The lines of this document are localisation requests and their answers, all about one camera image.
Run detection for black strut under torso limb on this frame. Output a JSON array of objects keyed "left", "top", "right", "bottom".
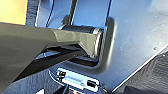
[{"left": 13, "top": 45, "right": 88, "bottom": 83}]

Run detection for thick grey torso limb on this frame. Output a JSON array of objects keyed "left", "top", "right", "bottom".
[{"left": 0, "top": 21, "right": 105, "bottom": 94}]

